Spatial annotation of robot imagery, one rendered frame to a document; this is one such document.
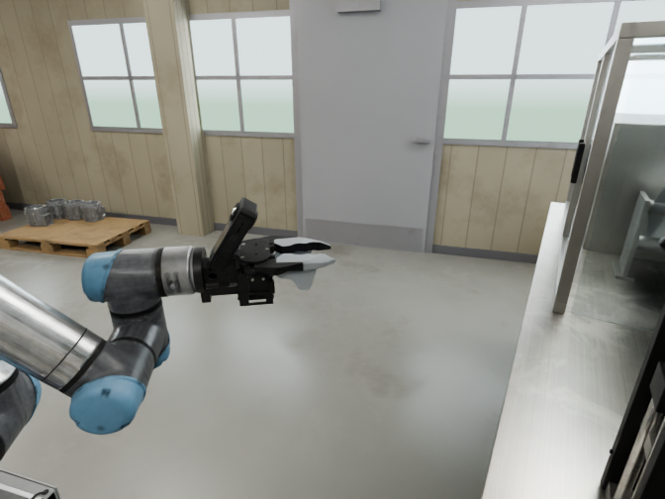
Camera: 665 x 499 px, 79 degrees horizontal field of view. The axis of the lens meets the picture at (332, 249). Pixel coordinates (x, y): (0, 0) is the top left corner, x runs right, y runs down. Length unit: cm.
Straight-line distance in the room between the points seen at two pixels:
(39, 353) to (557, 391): 89
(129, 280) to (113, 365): 12
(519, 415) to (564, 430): 8
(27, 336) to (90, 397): 10
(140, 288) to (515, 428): 69
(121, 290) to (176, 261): 9
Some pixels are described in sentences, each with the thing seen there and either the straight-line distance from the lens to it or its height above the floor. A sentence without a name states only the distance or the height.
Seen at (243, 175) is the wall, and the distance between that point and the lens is 423.
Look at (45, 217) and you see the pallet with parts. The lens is 503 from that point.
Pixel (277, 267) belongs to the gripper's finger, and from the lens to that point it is 59.
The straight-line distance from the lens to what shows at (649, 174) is 118.
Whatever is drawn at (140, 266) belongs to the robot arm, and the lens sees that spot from 64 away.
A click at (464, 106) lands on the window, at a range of 363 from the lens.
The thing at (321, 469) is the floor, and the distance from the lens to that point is 191.
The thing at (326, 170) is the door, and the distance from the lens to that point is 383.
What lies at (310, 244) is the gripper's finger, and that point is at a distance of 66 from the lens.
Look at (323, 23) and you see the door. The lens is 379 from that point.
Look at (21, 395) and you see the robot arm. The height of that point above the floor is 101.
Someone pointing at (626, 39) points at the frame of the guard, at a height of 157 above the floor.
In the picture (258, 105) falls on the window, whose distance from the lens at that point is 403.
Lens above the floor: 148
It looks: 22 degrees down
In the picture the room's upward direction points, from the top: straight up
